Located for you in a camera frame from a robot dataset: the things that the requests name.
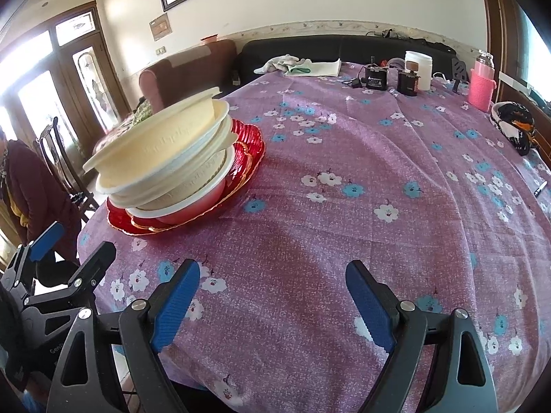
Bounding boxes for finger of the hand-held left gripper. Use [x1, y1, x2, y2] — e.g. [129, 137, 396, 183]
[26, 241, 117, 315]
[2, 221, 65, 297]

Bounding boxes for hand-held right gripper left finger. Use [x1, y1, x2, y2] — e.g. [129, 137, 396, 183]
[45, 258, 201, 413]

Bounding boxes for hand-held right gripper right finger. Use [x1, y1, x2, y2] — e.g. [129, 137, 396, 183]
[345, 260, 500, 413]

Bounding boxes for red plate with gold print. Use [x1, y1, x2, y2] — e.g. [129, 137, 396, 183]
[106, 118, 265, 236]

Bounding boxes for white bowl with lid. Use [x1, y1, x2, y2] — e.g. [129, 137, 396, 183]
[107, 138, 237, 211]

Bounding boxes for dark wooden chair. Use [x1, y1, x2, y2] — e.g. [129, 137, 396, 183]
[33, 116, 100, 224]

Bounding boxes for purple floral tablecloth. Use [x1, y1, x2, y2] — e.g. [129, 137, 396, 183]
[77, 62, 551, 413]

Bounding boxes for green patterned cushion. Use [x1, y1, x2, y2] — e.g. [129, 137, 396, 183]
[129, 99, 153, 127]

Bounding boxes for wooden glass door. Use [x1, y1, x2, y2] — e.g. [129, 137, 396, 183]
[0, 0, 130, 147]

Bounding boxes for brown armchair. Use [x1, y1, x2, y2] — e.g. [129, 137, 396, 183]
[138, 39, 237, 115]

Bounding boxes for black electronic box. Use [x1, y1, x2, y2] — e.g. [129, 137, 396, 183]
[364, 65, 387, 94]

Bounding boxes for dark small jar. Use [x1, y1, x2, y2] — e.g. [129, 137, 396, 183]
[397, 69, 420, 96]

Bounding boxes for black white orange cloth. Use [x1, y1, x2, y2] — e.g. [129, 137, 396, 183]
[491, 101, 537, 156]

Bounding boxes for white plastic jar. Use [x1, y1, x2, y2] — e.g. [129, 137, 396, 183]
[405, 51, 432, 91]

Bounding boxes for pink bottle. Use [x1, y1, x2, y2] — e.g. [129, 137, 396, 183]
[468, 49, 499, 112]

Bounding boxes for black phone stand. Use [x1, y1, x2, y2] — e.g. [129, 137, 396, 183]
[451, 58, 469, 93]

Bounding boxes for black sofa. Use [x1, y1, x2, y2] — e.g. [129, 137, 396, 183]
[237, 34, 457, 87]

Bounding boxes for white gloves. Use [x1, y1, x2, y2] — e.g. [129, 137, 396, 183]
[254, 54, 311, 75]

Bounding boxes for white box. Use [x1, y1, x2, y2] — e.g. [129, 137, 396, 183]
[499, 73, 528, 91]

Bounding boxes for window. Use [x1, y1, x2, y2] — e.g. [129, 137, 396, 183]
[512, 9, 551, 108]

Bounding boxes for small wall plaque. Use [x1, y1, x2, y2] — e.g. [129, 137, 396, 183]
[149, 14, 173, 42]

